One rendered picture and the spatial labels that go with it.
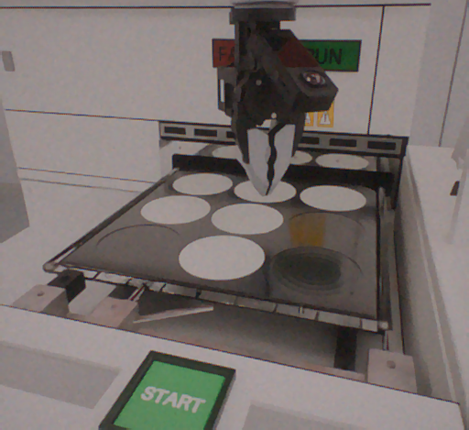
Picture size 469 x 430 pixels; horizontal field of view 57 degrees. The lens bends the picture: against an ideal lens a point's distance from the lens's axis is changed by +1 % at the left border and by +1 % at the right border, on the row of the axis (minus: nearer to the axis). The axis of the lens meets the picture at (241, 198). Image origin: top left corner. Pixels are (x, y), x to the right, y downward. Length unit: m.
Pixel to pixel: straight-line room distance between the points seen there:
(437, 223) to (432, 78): 1.80
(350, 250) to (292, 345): 0.13
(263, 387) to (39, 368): 0.14
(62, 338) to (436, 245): 0.32
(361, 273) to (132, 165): 0.56
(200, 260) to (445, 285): 0.26
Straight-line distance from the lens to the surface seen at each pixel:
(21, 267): 0.71
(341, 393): 0.27
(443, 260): 0.40
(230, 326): 0.52
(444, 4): 2.23
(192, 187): 0.70
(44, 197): 1.07
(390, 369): 0.37
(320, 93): 0.41
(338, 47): 0.73
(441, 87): 2.26
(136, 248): 0.53
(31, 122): 1.02
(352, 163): 0.75
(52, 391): 0.29
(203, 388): 0.26
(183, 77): 0.81
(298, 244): 0.53
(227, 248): 0.52
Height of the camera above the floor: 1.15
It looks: 23 degrees down
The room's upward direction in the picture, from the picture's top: straight up
